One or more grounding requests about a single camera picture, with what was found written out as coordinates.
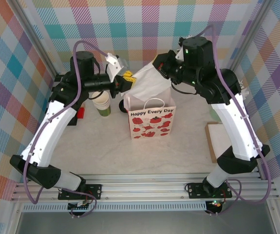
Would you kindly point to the stack of green paper cups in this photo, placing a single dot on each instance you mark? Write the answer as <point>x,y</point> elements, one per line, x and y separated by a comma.
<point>103,107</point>

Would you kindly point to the white red printed paper bag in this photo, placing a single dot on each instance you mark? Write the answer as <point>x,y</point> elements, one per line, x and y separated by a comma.
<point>152,126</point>

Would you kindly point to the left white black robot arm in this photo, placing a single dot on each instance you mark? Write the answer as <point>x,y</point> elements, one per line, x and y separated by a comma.
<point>52,131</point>

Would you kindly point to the red block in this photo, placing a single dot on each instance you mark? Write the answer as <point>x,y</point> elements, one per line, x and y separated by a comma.
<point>81,113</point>

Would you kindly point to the black grey chessboard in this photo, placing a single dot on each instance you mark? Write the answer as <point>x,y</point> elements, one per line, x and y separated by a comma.
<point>72,122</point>

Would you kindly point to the mint green holder cup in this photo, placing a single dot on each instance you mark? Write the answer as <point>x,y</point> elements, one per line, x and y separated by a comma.
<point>211,114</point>

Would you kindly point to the white napkins on tray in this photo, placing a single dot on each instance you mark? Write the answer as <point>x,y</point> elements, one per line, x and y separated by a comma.
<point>209,146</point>

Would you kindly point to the left small circuit board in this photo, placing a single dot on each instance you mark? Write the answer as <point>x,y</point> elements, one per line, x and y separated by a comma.
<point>80,206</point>

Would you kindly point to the small circuit board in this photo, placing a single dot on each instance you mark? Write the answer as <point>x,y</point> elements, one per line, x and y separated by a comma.
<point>215,204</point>
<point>80,206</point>

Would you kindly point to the right small circuit board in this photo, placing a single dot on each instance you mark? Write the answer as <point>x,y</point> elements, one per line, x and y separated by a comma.
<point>215,204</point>

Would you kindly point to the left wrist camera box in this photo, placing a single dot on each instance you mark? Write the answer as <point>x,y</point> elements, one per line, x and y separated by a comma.
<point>114,65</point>

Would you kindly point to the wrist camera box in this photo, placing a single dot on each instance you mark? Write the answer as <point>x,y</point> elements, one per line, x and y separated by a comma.
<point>114,65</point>
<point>180,53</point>

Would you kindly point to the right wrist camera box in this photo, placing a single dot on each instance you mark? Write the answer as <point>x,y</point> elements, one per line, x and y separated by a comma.
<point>180,53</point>

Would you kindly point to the left aluminium corner post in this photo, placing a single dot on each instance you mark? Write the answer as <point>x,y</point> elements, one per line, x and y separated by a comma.
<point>33,36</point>

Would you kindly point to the aluminium corner post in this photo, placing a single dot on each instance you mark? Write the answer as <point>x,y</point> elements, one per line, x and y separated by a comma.
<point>33,36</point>
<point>254,26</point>

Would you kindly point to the right aluminium corner post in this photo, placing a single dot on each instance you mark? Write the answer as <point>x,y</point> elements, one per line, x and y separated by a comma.
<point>254,26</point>

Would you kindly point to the aluminium rail frame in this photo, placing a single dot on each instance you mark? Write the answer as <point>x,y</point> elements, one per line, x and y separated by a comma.
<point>142,187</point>

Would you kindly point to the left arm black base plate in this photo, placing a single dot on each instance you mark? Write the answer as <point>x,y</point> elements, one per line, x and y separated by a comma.
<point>93,191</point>

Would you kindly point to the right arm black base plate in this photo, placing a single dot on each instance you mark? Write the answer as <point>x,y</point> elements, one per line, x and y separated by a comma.
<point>195,190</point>

